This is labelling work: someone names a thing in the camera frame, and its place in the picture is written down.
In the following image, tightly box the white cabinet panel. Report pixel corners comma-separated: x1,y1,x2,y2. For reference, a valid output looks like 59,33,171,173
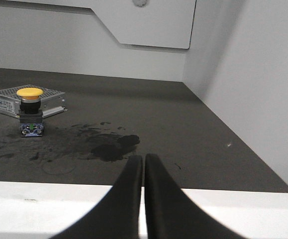
24,0,196,50

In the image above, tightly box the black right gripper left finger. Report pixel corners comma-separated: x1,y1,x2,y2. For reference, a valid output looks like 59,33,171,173
52,155,143,239

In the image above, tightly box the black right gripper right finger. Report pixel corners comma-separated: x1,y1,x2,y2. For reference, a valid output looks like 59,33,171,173
144,154,241,239

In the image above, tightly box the yellow mushroom push button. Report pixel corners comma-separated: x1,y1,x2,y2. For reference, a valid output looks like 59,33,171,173
17,87,44,137

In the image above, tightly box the right metal mesh power supply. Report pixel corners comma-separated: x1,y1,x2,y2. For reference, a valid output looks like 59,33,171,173
0,85,67,118

